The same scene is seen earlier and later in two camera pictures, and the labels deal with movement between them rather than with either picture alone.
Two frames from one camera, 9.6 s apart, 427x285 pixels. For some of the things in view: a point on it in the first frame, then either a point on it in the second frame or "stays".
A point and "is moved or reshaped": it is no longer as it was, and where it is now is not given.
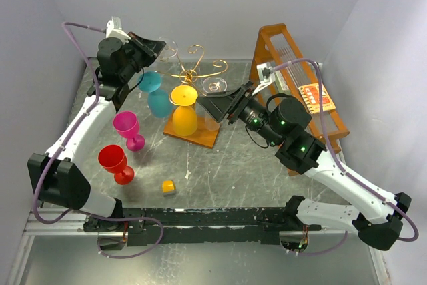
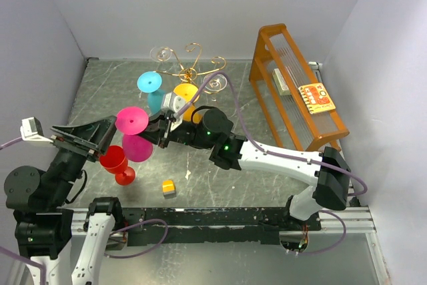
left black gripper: (151, 49) → (89, 138)
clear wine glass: (213, 85) stays
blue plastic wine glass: (160, 102) stays
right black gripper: (219, 104) → (159, 127)
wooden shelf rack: (274, 46) stays
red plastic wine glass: (113, 159) stays
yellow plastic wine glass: (185, 119) stays
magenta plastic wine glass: (127, 126) is moved or reshaped
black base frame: (143, 226) stays
